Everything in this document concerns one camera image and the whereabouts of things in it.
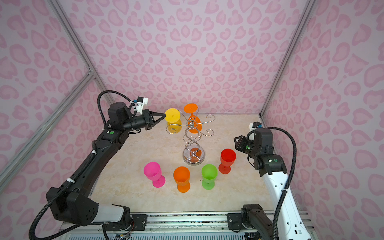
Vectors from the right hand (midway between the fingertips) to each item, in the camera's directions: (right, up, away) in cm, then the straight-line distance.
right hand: (237, 138), depth 72 cm
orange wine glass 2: (-27, -20, +6) cm, 34 cm away
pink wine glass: (-43, -17, +6) cm, 46 cm away
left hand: (-33, +11, -5) cm, 36 cm away
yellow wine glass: (-30, +10, -2) cm, 32 cm away
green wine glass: (-13, -20, +8) cm, 25 cm away
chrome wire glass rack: (-21, -12, +23) cm, 34 cm away
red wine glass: (-3, -10, +6) cm, 13 cm away
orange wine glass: (-20, +6, +1) cm, 21 cm away
